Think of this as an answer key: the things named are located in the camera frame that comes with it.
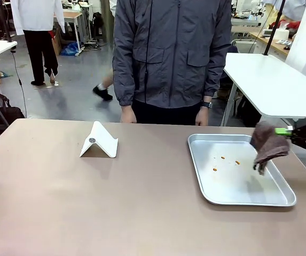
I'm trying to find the brown cloth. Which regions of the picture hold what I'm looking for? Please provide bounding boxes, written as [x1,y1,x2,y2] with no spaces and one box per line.
[250,121,292,176]

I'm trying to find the person's right forearm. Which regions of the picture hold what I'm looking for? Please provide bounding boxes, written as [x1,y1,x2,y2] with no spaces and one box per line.
[112,50,136,107]

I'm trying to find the person's left forearm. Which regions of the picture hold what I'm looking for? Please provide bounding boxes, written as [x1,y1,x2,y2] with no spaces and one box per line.
[202,50,230,102]

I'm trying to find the person's left hand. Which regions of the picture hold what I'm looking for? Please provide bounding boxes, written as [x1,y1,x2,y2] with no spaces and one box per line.
[195,107,210,126]

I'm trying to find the person's right hand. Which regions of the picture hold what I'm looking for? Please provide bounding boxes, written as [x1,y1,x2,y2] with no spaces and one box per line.
[120,105,137,124]

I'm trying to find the dark bag under table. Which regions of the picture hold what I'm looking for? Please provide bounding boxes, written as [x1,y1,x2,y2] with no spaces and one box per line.
[236,95,262,128]

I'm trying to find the large white table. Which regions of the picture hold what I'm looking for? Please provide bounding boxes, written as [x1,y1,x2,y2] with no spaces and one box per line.
[221,52,306,127]

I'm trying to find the metal baking tray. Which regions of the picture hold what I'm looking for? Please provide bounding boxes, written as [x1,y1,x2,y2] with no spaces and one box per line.
[187,133,297,207]

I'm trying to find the wooden workbench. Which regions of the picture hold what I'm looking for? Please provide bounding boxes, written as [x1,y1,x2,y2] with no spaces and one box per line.
[248,31,292,59]

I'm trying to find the black pole on bench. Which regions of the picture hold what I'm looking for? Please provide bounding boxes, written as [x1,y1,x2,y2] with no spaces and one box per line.
[263,0,287,56]

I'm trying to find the black trousers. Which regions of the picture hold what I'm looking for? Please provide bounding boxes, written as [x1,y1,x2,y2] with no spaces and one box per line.
[131,99,203,125]

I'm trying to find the grey zip jacket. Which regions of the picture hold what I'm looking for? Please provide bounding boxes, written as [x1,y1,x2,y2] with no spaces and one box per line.
[112,0,233,109]

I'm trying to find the white folded stand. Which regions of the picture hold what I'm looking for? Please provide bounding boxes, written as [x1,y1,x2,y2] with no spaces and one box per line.
[79,121,119,158]

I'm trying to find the walking person with black shoe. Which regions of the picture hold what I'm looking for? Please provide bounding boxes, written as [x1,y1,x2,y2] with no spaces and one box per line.
[92,66,115,102]

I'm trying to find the blue plastic bag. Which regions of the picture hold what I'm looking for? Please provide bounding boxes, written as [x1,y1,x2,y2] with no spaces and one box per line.
[60,42,80,57]

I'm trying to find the cardboard box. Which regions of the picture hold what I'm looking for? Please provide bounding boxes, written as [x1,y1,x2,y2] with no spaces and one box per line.
[52,29,62,56]

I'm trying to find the wooden top desk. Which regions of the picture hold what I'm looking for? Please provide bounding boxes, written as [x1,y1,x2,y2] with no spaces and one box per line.
[53,10,86,53]

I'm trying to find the person in white coat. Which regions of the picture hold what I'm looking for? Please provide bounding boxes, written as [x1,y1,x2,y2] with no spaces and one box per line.
[10,0,64,87]

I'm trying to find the black handbag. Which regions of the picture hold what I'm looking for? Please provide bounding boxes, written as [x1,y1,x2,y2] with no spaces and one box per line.
[0,93,26,126]

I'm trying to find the black pole on small table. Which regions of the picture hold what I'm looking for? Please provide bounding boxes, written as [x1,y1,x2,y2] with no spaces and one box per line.
[0,0,13,43]

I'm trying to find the black cord on jacket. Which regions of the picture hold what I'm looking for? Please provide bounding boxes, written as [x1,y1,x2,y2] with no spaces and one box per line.
[145,0,154,86]

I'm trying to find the thin black hanging cable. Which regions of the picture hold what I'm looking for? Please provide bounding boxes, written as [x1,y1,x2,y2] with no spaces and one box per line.
[10,49,28,118]

